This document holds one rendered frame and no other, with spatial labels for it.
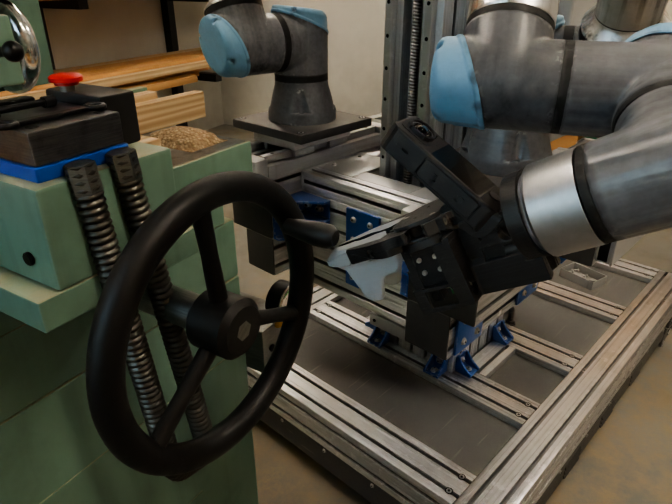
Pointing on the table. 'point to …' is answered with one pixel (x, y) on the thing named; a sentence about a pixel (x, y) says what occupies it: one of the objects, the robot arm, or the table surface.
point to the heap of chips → (186, 138)
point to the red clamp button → (65, 78)
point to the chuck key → (30, 104)
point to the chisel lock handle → (12, 51)
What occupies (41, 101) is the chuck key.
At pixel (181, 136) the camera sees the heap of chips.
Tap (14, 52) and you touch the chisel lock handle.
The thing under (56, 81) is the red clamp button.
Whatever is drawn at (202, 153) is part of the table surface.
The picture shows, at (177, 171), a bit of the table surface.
